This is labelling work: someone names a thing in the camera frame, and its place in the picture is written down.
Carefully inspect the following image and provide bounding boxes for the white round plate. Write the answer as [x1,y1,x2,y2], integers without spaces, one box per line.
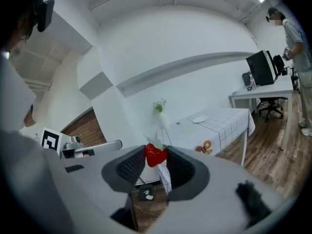
[192,115,209,124]

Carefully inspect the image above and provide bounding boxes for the white table leg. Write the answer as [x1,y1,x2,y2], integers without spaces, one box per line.
[240,130,248,167]

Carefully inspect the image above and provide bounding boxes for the black head-worn camera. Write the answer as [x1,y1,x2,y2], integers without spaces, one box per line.
[36,0,56,33]

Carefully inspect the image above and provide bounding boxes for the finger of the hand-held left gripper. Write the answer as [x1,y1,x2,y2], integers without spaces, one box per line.
[82,139,123,154]

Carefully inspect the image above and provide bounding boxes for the white vase with flowers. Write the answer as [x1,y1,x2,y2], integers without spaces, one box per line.
[152,98,169,129]

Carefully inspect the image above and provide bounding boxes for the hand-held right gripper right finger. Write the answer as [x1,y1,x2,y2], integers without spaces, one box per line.
[166,145,211,202]

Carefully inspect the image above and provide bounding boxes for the white grid-pattern tablecloth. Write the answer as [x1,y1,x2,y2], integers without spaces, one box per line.
[156,107,256,195]

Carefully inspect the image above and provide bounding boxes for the white office desk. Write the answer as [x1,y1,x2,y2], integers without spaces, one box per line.
[228,74,294,151]

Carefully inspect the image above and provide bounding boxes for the black office chair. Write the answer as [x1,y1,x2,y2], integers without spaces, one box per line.
[257,97,289,120]
[273,54,291,77]

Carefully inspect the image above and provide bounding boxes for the red strawberry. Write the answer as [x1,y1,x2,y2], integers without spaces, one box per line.
[143,135,169,168]

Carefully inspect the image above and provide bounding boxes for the black computer monitor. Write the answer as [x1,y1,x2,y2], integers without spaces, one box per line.
[245,50,278,86]

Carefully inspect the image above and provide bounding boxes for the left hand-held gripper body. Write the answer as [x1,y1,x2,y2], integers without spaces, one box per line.
[40,127,96,159]

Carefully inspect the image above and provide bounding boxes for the small black box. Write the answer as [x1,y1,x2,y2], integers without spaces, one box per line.
[242,72,252,87]

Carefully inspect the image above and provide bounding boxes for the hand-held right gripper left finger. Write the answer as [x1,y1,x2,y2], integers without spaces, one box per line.
[101,144,147,194]

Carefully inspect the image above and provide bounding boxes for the person's left forearm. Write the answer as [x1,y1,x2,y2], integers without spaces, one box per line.
[23,104,37,128]

